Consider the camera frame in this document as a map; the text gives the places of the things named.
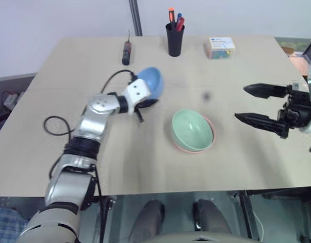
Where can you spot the black table frame leg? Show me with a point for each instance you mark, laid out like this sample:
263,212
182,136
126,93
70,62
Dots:
247,215

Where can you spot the grey metal post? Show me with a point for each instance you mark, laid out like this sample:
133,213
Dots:
135,17

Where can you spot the orange crate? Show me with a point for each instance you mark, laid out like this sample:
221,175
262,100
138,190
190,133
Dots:
296,63

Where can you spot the clear box of coloured clips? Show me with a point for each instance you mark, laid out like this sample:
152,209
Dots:
220,48

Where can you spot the black pen cup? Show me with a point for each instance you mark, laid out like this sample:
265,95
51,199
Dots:
175,43

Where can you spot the blue pen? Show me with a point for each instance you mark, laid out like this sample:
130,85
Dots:
179,18

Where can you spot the black screwdriver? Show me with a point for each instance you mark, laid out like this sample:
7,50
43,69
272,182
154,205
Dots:
126,53

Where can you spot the blue checked cloth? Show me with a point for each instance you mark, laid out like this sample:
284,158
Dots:
6,224

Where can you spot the white power strip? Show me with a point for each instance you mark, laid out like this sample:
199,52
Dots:
11,99

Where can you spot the pink bowl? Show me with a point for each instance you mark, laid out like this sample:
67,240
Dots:
214,132

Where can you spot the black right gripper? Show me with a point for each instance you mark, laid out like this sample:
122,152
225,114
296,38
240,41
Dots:
296,108

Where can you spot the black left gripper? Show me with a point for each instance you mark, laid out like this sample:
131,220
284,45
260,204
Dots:
141,104

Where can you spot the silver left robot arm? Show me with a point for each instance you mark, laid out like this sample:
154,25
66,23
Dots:
92,121

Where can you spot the silver robot torso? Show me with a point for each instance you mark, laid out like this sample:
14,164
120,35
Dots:
195,238

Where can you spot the red pen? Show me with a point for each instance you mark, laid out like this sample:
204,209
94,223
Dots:
180,23

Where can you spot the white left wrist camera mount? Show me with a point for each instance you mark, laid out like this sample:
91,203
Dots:
138,92

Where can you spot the green bowl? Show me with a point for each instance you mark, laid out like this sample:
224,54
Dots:
193,131

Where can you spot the blue bowl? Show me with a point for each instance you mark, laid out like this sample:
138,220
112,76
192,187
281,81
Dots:
155,81

